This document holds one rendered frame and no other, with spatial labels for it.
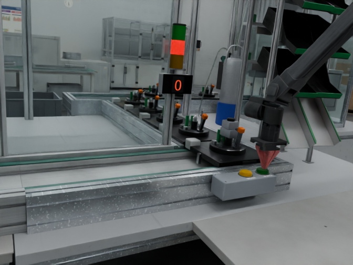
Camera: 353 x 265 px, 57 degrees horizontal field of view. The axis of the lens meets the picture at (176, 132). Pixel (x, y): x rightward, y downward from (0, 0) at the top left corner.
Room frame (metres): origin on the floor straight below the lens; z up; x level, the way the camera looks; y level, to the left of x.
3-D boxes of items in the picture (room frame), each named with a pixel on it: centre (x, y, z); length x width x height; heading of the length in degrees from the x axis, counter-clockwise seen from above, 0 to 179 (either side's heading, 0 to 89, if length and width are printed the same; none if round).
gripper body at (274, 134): (1.02, -0.30, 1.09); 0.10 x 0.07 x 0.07; 119
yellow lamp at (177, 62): (1.23, 0.02, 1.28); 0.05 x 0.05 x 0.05
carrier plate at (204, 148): (1.22, -0.20, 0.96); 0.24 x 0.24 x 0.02; 29
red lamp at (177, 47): (1.23, 0.02, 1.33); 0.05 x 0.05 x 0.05
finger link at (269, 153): (1.02, -0.31, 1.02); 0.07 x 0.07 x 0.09; 29
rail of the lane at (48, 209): (0.95, -0.03, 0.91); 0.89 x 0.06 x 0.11; 119
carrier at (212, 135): (1.44, -0.08, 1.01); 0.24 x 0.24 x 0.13; 29
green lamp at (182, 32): (1.23, 0.02, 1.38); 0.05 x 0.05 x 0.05
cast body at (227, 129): (1.22, -0.20, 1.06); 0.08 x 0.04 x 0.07; 29
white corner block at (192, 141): (1.25, -0.07, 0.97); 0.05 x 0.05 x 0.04; 29
